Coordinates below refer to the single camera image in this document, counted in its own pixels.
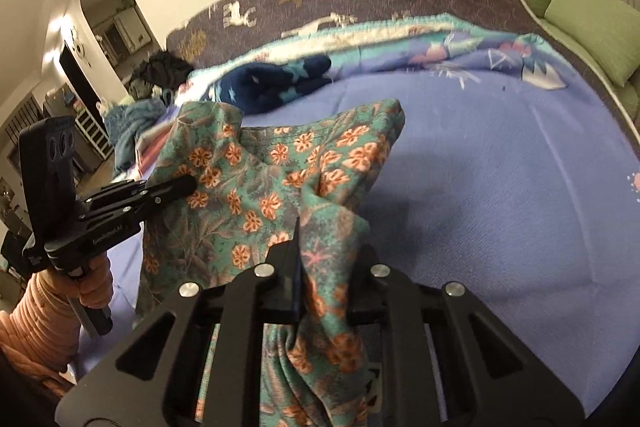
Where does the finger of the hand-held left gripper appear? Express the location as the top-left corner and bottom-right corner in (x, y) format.
(82, 179), (151, 208)
(82, 176), (199, 224)

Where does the blue denim cloth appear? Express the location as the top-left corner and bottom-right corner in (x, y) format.
(102, 98), (167, 175)

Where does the white slatted rack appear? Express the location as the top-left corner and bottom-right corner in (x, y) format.
(74, 104), (115, 160)

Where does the teal floral garment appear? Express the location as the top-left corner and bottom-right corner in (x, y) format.
(135, 97), (406, 427)

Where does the person's left hand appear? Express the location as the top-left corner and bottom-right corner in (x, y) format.
(65, 254), (115, 311)

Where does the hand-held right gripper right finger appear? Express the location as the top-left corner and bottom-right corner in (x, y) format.
(346, 246), (586, 427)

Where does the blue printed blanket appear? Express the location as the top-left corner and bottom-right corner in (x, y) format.
(75, 13), (640, 418)

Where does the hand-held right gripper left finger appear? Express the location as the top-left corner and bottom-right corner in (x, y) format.
(55, 217), (303, 427)

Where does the dark clothes pile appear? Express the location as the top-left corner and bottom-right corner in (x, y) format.
(131, 51), (195, 102)

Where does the navy star fleece garment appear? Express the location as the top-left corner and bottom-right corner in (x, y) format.
(217, 54), (333, 114)

